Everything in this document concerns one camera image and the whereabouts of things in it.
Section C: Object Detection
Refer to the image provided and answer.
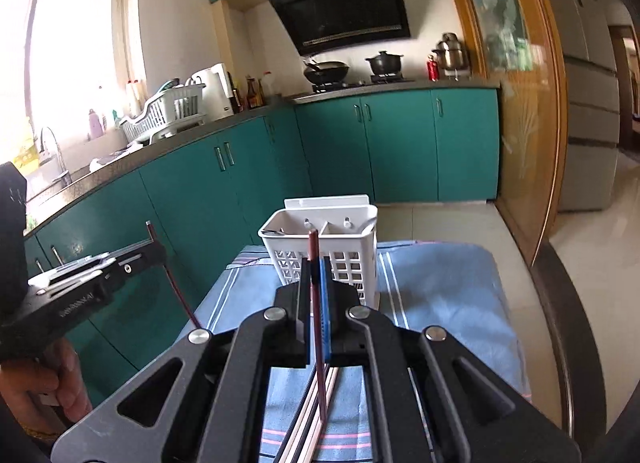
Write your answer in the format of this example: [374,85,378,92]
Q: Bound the person's left hand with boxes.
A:
[1,339,92,441]

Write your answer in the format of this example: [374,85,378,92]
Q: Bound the black chopstick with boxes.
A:
[280,365,326,462]

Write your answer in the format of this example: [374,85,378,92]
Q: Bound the pink bottle on sill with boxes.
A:
[88,108,104,140]

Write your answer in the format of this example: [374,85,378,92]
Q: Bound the chrome sink faucet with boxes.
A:
[38,127,72,186]

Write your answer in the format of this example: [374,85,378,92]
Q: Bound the dark red chopstick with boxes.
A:
[145,220,202,329]
[308,230,326,412]

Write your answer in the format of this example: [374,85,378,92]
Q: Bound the white chopstick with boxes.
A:
[274,365,329,462]
[297,368,340,463]

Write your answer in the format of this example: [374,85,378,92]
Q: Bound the red bottle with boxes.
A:
[426,54,440,82]

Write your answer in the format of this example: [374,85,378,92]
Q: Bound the black range hood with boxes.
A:
[269,0,411,56]

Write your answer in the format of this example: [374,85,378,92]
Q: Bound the wooden glass sliding door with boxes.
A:
[454,0,568,265]

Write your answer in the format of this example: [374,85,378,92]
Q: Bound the black clay pot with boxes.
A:
[366,51,402,76]

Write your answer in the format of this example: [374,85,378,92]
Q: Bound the silver refrigerator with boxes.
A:
[550,0,620,212]

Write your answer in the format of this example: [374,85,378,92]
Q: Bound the sauce bottles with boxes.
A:
[228,74,266,112]

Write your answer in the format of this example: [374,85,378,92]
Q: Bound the white dish rack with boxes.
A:
[119,84,206,144]

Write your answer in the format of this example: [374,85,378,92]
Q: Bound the white plastic utensil basket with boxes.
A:
[258,194,378,309]

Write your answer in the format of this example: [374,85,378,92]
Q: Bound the black wok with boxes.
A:
[304,61,349,86]

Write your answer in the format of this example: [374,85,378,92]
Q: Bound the gas stove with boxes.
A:
[312,73,409,93]

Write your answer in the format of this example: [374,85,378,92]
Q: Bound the stainless steel pot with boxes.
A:
[433,33,469,71]

